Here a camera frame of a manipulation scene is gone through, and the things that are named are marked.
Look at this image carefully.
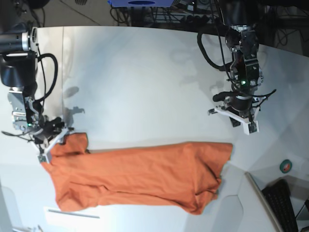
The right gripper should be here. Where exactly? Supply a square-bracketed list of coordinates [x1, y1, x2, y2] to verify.
[33, 117, 64, 145]

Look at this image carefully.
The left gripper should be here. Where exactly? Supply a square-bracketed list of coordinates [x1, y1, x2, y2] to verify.
[212, 91, 253, 116]

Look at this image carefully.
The orange t-shirt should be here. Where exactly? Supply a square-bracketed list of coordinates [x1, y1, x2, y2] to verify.
[42, 133, 233, 215]

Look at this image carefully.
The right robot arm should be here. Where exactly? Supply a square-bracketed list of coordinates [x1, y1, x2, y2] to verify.
[0, 23, 65, 145]

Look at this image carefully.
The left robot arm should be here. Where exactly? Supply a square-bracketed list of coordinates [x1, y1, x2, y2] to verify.
[197, 0, 261, 119]

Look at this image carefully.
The green tape roll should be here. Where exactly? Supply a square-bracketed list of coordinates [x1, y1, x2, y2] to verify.
[280, 159, 293, 174]

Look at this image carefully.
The black keyboard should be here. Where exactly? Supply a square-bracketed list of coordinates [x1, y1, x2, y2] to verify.
[262, 179, 298, 232]

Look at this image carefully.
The blue box with oval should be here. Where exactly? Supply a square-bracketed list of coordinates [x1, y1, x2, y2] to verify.
[108, 0, 174, 7]

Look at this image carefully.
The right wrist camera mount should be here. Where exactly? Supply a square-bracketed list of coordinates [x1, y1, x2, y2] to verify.
[34, 127, 74, 163]

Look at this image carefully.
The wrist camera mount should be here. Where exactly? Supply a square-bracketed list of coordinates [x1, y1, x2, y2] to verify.
[34, 127, 74, 163]
[208, 106, 260, 135]

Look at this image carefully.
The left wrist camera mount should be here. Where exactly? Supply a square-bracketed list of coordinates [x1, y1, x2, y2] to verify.
[208, 106, 260, 135]

